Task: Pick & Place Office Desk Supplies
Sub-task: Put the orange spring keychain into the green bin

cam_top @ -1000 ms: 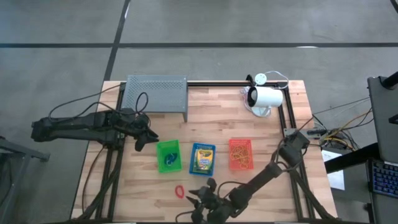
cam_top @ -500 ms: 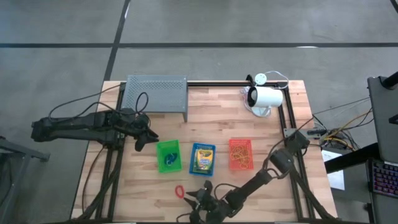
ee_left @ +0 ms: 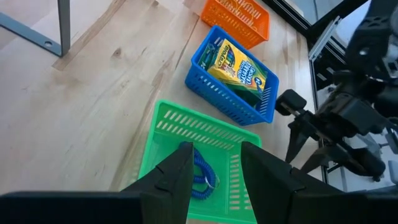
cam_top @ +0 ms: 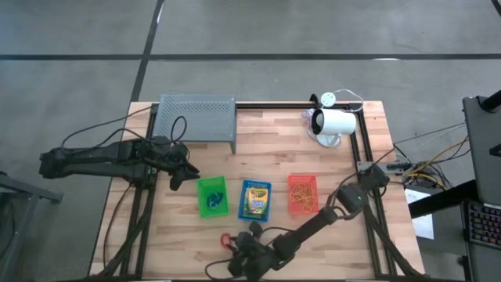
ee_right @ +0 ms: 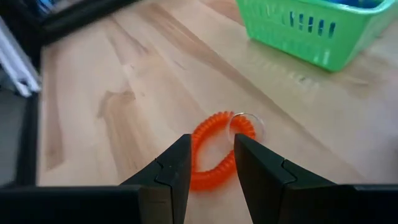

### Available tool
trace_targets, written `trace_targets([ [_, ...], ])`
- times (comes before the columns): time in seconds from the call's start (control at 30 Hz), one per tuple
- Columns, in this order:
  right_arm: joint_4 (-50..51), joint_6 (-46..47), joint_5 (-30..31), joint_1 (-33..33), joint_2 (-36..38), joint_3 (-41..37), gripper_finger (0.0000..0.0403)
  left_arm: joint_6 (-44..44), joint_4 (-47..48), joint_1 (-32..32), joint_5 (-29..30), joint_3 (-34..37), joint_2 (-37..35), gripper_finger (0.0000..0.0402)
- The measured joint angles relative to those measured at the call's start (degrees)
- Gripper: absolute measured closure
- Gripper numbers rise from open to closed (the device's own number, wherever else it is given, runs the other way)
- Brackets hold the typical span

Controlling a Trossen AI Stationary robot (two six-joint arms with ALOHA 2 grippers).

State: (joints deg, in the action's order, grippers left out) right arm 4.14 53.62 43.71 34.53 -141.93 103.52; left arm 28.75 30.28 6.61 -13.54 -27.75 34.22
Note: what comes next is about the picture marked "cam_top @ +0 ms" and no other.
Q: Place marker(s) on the red spiral wrist coil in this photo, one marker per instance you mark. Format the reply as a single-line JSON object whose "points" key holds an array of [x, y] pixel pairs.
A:
{"points": [[223, 239]]}

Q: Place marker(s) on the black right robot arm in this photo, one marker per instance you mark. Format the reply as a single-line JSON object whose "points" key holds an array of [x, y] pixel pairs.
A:
{"points": [[313, 227]]}

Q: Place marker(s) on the grey laptop backlit keyboard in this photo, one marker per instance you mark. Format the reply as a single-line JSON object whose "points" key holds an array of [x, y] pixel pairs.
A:
{"points": [[483, 156]]}

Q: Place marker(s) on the small black clamp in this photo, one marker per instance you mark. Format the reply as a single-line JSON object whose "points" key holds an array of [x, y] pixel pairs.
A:
{"points": [[314, 98]]}

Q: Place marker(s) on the white round puck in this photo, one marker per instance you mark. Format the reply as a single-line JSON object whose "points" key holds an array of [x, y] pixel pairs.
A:
{"points": [[328, 100]]}

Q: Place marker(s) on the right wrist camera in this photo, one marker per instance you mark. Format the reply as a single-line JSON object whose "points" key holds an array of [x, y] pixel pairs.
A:
{"points": [[256, 228]]}

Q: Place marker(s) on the grey base plate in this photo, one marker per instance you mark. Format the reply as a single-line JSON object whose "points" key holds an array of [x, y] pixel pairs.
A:
{"points": [[366, 166]]}

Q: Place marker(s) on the grey perforated metal shelf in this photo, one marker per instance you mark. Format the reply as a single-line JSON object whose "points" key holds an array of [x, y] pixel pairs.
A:
{"points": [[203, 117]]}

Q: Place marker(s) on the green plastic basket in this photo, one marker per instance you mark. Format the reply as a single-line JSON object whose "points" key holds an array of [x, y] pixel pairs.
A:
{"points": [[201, 184]]}

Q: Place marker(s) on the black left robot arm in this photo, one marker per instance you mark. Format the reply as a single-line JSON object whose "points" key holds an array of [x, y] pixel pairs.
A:
{"points": [[90, 160]]}

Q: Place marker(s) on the blue plastic basket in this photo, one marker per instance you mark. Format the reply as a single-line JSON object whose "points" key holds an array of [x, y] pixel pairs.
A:
{"points": [[240, 199]]}

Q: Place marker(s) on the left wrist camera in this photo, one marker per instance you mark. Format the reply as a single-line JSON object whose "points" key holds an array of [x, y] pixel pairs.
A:
{"points": [[180, 149]]}

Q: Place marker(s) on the yellow rubber band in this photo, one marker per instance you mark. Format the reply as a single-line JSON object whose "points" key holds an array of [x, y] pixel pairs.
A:
{"points": [[309, 207], [293, 197], [309, 194], [294, 187]]}

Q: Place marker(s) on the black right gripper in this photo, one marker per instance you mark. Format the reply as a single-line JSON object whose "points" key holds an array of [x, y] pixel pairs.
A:
{"points": [[256, 254]]}

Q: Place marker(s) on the orange plastic basket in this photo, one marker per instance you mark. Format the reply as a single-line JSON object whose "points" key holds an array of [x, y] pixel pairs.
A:
{"points": [[303, 177]]}

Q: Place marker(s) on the white paper sheet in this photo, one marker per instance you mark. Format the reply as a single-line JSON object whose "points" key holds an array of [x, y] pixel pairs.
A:
{"points": [[424, 227]]}

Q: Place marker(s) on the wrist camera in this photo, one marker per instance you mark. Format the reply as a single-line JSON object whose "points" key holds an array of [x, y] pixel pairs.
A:
{"points": [[256, 228], [180, 149]]}

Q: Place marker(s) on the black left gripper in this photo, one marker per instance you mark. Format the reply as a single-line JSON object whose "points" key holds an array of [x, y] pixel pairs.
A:
{"points": [[172, 166]]}

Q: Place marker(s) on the yellow crayon box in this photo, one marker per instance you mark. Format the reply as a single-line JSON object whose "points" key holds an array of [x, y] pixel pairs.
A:
{"points": [[256, 201]]}

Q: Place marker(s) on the black pole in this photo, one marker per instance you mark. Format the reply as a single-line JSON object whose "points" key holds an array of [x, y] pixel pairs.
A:
{"points": [[492, 102]]}

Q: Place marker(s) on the black desk beam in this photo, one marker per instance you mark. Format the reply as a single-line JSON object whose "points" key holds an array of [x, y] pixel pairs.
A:
{"points": [[438, 199]]}

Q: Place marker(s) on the grey metal stand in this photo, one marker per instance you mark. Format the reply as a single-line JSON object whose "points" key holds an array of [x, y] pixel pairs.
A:
{"points": [[31, 192]]}

